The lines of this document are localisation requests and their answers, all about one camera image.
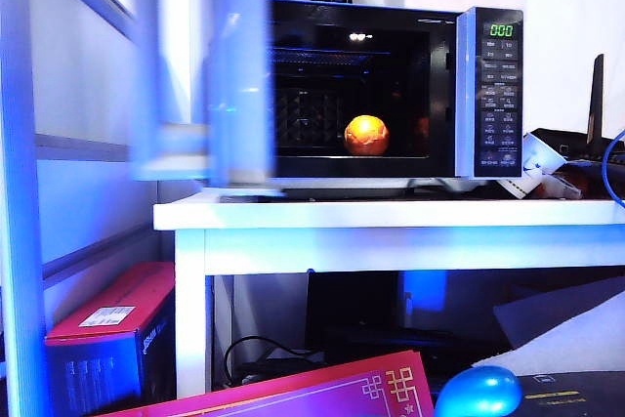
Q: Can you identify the white table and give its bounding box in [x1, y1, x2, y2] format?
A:
[152, 190, 625, 398]

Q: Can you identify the orange fruit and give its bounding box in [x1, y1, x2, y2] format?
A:
[343, 113, 392, 156]

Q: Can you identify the white foam sheet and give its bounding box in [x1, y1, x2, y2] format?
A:
[471, 275, 625, 373]

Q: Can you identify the red and black cardboard box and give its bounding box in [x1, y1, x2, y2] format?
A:
[43, 262, 177, 409]

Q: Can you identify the black router with antenna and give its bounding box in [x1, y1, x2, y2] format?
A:
[529, 53, 625, 177]

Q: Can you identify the black box gold print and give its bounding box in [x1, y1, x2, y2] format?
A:
[516, 371, 625, 417]

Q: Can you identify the blue cable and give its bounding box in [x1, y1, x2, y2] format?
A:
[601, 127, 625, 206]

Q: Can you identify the black Midea microwave oven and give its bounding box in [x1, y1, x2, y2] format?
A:
[129, 0, 282, 189]

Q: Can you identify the glossy blue egg-shaped object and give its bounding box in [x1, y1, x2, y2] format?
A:
[434, 365, 524, 417]

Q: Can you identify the dark red box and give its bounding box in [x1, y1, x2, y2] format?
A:
[551, 161, 625, 201]

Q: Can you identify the black white microwave oven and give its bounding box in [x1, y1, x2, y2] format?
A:
[219, 0, 525, 202]

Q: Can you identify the black cable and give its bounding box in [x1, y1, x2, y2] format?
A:
[222, 335, 328, 388]

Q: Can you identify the small white red box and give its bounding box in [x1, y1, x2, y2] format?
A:
[544, 171, 589, 200]

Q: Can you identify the white paper cup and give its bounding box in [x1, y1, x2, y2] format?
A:
[497, 132, 570, 201]

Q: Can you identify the frosted office partition panel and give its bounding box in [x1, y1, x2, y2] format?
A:
[0, 0, 162, 417]

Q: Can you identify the pink gift box gold pattern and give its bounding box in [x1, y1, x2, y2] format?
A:
[92, 349, 436, 417]

